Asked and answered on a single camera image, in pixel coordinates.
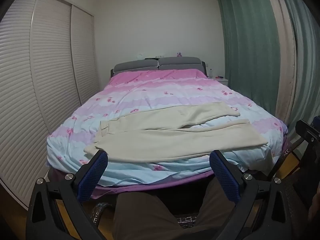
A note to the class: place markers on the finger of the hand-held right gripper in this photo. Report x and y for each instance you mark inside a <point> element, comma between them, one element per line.
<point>283,160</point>

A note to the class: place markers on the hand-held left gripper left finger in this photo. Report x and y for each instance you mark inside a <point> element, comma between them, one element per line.
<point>93,177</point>

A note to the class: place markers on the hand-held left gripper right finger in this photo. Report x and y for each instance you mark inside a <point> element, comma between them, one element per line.
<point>223,175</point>

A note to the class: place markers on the cream pants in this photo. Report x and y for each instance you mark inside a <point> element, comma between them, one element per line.
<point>175,135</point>

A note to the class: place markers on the purple bed skirt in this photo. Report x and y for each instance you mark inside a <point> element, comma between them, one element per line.
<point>140,187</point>

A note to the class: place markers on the person's legs in brown trousers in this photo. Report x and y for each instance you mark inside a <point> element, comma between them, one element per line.
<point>155,215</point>

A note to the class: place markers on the beige curtain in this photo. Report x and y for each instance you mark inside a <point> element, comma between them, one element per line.
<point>283,55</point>

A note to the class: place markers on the white nightstand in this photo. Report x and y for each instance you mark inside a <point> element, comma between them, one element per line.
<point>223,80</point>

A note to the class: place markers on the pink floral duvet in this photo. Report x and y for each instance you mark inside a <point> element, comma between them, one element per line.
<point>155,97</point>

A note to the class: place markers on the clear plastic bottle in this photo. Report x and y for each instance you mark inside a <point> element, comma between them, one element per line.
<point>211,73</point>

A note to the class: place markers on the green curtain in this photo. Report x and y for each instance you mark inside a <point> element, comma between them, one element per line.
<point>246,47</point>

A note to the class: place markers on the white louvered wardrobe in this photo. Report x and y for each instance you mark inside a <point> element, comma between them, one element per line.
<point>37,85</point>

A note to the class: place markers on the grey padded headboard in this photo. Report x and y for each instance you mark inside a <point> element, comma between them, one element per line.
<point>160,64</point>

